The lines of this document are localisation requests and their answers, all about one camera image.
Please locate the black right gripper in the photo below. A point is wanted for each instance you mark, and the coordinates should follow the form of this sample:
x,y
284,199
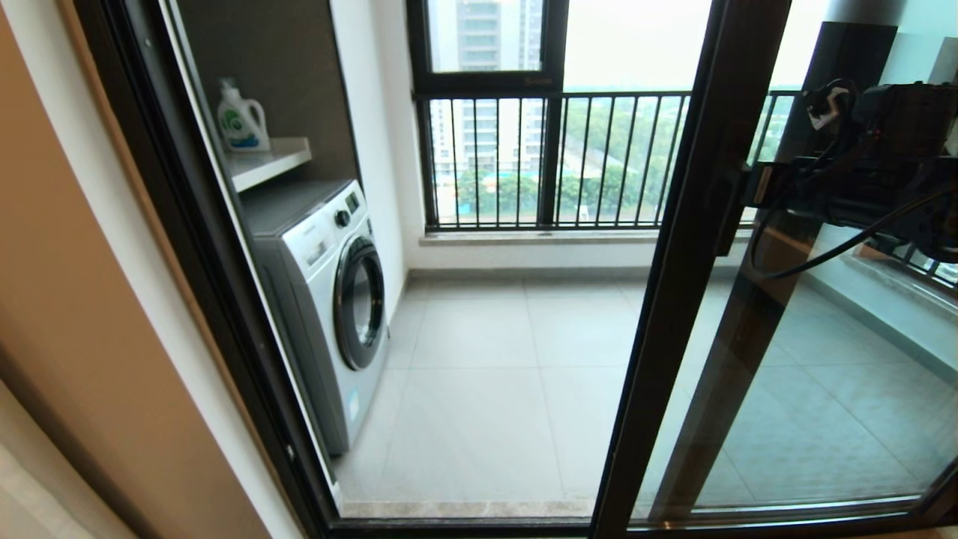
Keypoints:
x,y
905,195

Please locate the dark framed sliding glass door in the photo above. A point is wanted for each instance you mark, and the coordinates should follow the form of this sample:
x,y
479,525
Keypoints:
x,y
673,299

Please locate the black metal balcony railing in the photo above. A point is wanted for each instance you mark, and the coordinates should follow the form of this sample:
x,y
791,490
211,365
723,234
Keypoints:
x,y
636,94

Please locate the dark framed fixed glass panel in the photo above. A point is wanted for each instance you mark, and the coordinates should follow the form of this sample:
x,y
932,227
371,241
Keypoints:
x,y
718,389

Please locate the grey stone window sill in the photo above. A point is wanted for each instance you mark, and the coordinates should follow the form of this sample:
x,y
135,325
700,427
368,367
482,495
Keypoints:
x,y
524,237

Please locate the white front-load washing machine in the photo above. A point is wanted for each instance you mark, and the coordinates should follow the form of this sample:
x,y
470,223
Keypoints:
x,y
314,299

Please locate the white detergent bottle green label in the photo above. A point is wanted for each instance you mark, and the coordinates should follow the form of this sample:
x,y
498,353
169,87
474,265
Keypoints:
x,y
243,120

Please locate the white curtain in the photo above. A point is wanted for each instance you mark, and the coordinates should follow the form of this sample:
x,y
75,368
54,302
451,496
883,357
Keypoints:
x,y
30,501

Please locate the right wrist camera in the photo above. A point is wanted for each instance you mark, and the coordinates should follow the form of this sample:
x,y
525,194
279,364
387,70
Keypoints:
x,y
829,105

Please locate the dark window frame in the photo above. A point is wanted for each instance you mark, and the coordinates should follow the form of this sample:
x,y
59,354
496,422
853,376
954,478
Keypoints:
x,y
552,150

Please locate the white wall shelf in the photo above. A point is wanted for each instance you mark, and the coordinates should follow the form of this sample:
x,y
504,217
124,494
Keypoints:
x,y
266,163

